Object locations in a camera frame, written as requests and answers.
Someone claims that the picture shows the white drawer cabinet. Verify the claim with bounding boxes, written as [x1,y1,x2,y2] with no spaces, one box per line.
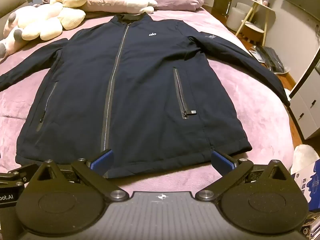
[288,52,320,141]

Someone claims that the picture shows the black keyboards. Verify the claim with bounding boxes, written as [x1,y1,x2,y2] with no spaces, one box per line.
[249,45,288,75]

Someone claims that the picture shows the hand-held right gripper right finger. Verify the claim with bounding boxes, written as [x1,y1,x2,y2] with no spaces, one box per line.
[196,150,290,202]

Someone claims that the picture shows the bed headboard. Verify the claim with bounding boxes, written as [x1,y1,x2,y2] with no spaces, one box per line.
[0,0,27,27]

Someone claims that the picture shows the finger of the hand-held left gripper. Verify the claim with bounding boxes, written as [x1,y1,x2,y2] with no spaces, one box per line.
[7,164,39,178]

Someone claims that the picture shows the pink plush toy grey hooves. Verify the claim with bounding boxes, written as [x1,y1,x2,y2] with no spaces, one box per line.
[0,2,63,58]

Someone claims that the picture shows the navy zip jacket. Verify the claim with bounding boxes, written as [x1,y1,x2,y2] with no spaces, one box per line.
[0,14,290,179]

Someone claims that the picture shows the white round stool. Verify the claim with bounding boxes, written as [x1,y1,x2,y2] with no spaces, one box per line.
[228,2,251,31]

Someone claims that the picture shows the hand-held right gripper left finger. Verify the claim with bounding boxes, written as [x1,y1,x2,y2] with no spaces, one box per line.
[32,149,127,202]

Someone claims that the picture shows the white side table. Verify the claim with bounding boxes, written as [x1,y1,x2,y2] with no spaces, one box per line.
[235,0,275,43]

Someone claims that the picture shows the blue and white box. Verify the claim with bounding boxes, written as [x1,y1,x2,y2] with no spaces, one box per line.
[290,159,320,213]

